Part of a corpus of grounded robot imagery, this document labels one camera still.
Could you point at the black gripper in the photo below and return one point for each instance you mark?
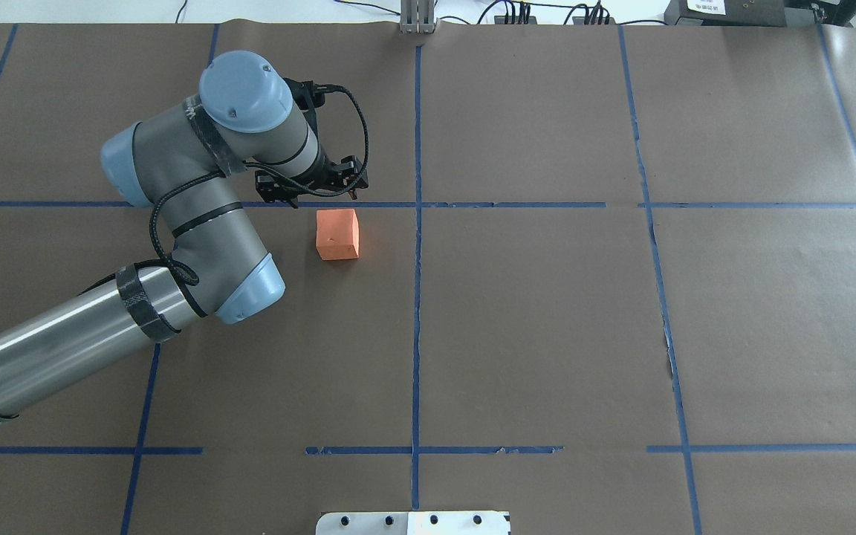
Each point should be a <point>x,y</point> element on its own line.
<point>276,186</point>

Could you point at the orange foam block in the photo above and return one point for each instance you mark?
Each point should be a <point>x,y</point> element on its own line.
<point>337,235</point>

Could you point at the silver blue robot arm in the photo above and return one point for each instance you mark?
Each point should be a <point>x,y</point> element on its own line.
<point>208,258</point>

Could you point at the brown paper table cover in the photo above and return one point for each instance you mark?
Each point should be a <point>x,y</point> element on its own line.
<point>607,283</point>

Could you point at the black computer box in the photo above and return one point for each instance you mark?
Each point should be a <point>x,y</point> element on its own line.
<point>739,14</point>

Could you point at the aluminium frame post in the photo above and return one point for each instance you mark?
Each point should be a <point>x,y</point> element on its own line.
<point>418,16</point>

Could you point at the white pedestal column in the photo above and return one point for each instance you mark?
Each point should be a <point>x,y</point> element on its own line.
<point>415,522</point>

